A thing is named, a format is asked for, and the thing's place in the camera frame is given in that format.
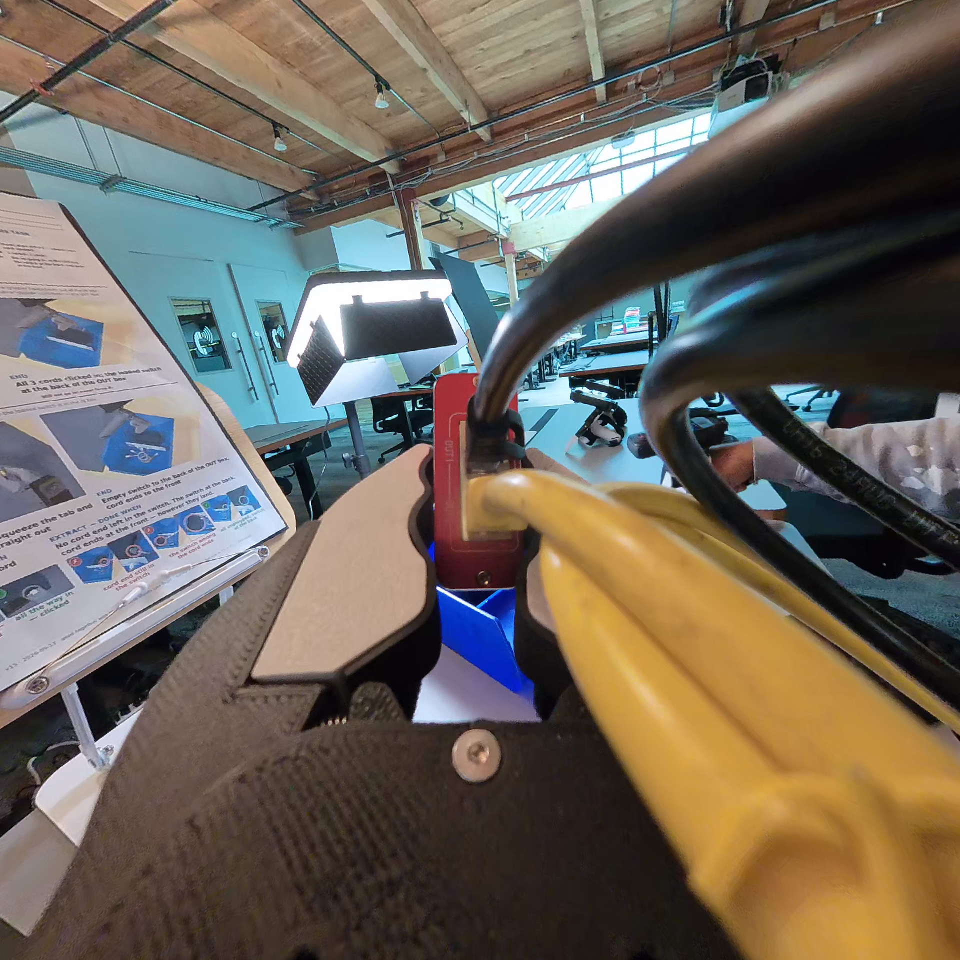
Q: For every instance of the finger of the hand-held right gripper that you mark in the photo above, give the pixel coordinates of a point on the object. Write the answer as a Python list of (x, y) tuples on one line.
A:
[(606, 431), (596, 405)]

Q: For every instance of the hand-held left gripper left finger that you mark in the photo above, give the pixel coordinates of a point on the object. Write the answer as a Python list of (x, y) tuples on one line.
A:
[(352, 585)]

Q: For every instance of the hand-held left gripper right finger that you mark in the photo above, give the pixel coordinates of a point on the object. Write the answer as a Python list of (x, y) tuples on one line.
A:
[(534, 600)]

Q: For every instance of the blue plastic bin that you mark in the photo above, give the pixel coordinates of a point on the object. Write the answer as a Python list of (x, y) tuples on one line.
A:
[(480, 637)]

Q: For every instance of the red metal ethernet adapter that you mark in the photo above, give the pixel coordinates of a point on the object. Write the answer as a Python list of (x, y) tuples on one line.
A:
[(450, 540)]

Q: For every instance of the person's right forearm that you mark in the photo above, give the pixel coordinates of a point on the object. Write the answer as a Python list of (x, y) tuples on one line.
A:
[(885, 450)]

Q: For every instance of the person's right hand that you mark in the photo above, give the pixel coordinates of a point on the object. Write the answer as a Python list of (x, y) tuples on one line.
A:
[(733, 461)]

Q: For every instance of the white wood-edged table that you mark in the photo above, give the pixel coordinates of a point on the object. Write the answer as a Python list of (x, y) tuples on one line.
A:
[(637, 465)]

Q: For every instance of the grey tape strip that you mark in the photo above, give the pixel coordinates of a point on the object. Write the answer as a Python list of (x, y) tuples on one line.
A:
[(544, 425)]

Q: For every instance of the grey light stand pole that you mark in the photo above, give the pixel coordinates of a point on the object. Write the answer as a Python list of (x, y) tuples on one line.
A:
[(358, 442)]

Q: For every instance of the dark wooden display board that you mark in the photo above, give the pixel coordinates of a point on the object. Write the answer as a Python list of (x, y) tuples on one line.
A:
[(469, 307)]

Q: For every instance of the wooden office desk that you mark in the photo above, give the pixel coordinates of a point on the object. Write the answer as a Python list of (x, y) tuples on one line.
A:
[(292, 435)]

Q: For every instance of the black office chair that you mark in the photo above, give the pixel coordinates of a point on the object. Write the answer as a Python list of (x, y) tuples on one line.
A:
[(401, 420), (862, 540)]

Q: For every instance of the softbox studio light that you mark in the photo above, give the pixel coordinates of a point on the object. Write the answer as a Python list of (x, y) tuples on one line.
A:
[(360, 375)]

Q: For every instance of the white double door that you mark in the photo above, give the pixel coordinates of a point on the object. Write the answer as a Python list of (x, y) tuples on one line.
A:
[(262, 345)]

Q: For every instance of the wooden instruction board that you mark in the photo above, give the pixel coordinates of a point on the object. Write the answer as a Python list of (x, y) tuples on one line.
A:
[(112, 450)]

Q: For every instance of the white ceiling projector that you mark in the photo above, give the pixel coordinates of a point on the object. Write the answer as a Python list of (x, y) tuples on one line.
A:
[(742, 94)]

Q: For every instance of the white board stand base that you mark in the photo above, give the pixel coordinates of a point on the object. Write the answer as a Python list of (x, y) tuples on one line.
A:
[(67, 795)]

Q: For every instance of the ceiling track spotlight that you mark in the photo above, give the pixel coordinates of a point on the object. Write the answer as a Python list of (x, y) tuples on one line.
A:
[(381, 94), (279, 139)]

